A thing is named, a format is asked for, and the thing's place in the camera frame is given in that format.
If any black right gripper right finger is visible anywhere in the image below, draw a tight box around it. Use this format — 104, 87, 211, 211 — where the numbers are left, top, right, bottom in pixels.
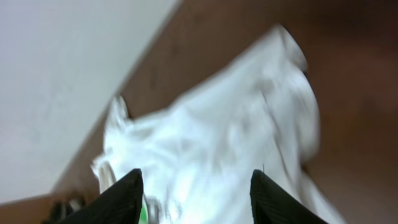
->
250, 170, 326, 224

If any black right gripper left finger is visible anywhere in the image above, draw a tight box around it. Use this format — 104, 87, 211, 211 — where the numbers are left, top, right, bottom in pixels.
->
59, 169, 144, 224

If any white robot print t-shirt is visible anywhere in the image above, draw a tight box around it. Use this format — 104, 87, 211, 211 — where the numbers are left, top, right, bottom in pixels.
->
91, 26, 344, 223

